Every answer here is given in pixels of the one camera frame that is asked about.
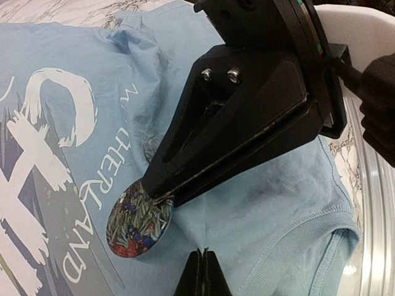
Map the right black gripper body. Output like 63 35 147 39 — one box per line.
193 1 351 139

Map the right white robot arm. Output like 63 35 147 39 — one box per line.
141 1 394 206

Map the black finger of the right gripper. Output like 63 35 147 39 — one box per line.
174 104 320 207
142 45 308 199

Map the front aluminium rail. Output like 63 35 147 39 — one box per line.
345 98 394 295

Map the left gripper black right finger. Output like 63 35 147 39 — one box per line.
202 249 232 296

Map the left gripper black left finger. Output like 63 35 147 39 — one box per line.
174 249 204 296

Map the dark round brooch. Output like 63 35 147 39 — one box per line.
106 180 174 258

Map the light blue printed t-shirt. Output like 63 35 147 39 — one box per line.
1 1 359 295

